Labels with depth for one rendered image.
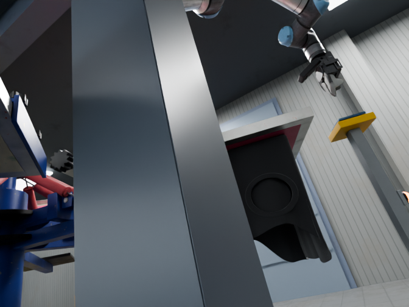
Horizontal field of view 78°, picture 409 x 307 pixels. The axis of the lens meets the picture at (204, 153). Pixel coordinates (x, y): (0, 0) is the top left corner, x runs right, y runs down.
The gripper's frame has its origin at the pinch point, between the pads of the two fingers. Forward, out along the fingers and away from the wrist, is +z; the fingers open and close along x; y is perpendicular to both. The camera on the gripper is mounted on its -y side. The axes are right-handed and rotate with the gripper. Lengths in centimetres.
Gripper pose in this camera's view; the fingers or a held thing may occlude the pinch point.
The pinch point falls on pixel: (332, 94)
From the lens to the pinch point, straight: 117.3
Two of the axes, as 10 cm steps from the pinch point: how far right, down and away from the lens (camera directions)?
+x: 1.8, 3.7, 9.1
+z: 2.3, 8.8, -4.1
